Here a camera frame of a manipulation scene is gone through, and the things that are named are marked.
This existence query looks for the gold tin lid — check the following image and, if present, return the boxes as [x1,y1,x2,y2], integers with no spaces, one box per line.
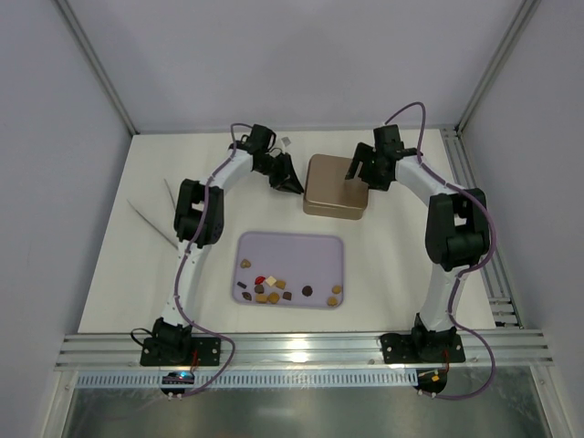
[304,154,369,203]

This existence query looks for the metal tongs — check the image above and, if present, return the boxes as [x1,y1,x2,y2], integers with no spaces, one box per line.
[125,177,178,250]

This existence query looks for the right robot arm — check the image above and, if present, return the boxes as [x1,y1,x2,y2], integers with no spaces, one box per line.
[346,125,491,364]

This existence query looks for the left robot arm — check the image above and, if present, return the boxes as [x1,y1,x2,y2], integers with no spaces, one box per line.
[141,122,304,366]

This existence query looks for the caramel ridged leaf chocolate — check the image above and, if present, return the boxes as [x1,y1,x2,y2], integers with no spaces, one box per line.
[267,293,280,304]

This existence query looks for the gold tin box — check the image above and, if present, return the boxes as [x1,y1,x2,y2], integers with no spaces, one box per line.
[303,194,369,221]

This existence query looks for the lilac plastic tray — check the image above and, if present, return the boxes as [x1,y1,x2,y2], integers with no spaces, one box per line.
[232,232,345,310]

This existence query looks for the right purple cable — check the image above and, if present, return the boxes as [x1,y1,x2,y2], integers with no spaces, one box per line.
[382,101,497,401]

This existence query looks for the purple cable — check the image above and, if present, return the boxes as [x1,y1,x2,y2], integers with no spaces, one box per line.
[382,101,497,401]
[175,121,256,394]

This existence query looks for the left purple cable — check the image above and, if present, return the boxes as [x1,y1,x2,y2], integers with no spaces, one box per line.
[175,121,256,394]

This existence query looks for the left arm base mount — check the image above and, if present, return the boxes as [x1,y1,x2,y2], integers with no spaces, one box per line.
[140,336,221,367]

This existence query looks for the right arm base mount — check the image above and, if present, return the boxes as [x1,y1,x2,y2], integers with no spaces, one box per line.
[380,329,466,364]

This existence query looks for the white slotted cable duct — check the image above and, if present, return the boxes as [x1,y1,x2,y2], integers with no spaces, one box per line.
[76,369,418,391]

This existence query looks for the aluminium frame rail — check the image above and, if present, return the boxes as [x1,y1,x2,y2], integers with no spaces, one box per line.
[54,329,553,371]

